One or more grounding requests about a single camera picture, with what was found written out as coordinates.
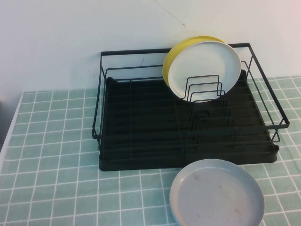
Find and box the white round plate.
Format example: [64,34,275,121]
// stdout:
[167,40,242,105]

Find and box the yellow round plate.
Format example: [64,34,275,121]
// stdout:
[162,35,229,88]

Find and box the grey round plate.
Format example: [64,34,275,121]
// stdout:
[169,158,266,226]

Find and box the green tiled table cover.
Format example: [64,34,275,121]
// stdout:
[0,75,301,226]

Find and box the black wire dish rack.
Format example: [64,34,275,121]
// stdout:
[91,42,289,163]

